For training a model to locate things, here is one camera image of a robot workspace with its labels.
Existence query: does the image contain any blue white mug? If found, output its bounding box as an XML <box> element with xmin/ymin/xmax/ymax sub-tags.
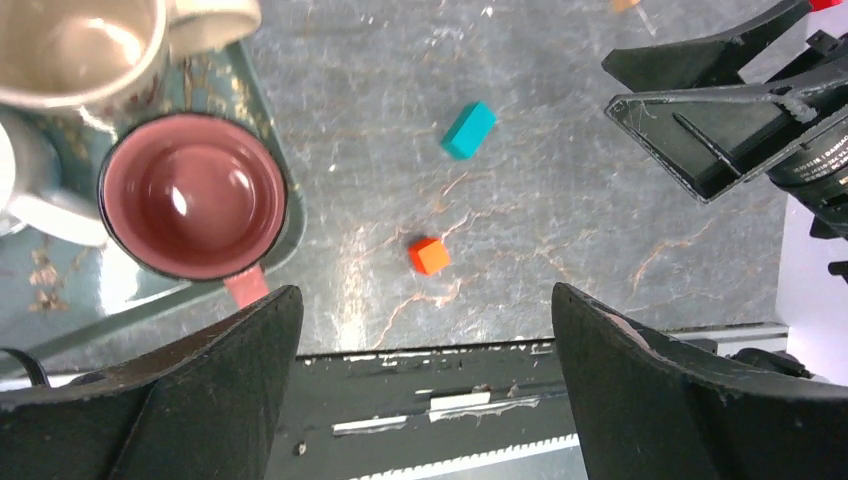
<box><xmin>1</xmin><ymin>112</ymin><xmax>109</xmax><ymax>247</ymax></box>

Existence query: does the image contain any floral green tray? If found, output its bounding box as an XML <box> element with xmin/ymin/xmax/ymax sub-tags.
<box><xmin>1</xmin><ymin>41</ymin><xmax>306</xmax><ymax>362</ymax></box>

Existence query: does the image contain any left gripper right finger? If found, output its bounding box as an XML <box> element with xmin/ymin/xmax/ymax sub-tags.
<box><xmin>552</xmin><ymin>283</ymin><xmax>847</xmax><ymax>479</ymax></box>

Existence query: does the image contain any red cube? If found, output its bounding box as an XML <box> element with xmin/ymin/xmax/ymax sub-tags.
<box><xmin>408</xmin><ymin>237</ymin><xmax>451</xmax><ymax>275</ymax></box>

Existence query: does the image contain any pink ghost pattern mug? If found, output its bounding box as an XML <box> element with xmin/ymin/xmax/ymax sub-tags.
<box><xmin>98</xmin><ymin>113</ymin><xmax>288</xmax><ymax>308</ymax></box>

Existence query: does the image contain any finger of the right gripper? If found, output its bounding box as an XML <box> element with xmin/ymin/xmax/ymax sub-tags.
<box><xmin>602</xmin><ymin>0</ymin><xmax>812</xmax><ymax>93</ymax></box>
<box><xmin>605</xmin><ymin>86</ymin><xmax>847</xmax><ymax>204</ymax></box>

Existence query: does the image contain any tall seashell cream mug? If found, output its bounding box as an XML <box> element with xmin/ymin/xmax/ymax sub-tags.
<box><xmin>1</xmin><ymin>0</ymin><xmax>262</xmax><ymax>125</ymax></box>

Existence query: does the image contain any purple red block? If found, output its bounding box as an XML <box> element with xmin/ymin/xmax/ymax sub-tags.
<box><xmin>809</xmin><ymin>0</ymin><xmax>843</xmax><ymax>12</ymax></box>

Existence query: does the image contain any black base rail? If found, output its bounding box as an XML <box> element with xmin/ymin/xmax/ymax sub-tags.
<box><xmin>266</xmin><ymin>338</ymin><xmax>586</xmax><ymax>479</ymax></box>

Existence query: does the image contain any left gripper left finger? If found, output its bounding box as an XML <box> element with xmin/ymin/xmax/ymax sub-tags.
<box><xmin>1</xmin><ymin>286</ymin><xmax>304</xmax><ymax>479</ymax></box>

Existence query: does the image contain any small tan wooden block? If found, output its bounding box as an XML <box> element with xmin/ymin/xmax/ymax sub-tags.
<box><xmin>610</xmin><ymin>0</ymin><xmax>641</xmax><ymax>13</ymax></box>

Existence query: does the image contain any teal block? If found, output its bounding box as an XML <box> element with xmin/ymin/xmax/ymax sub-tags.
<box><xmin>441</xmin><ymin>102</ymin><xmax>496</xmax><ymax>160</ymax></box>

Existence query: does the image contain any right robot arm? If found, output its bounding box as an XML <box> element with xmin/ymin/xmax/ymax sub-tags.
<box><xmin>602</xmin><ymin>1</ymin><xmax>847</xmax><ymax>384</ymax></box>

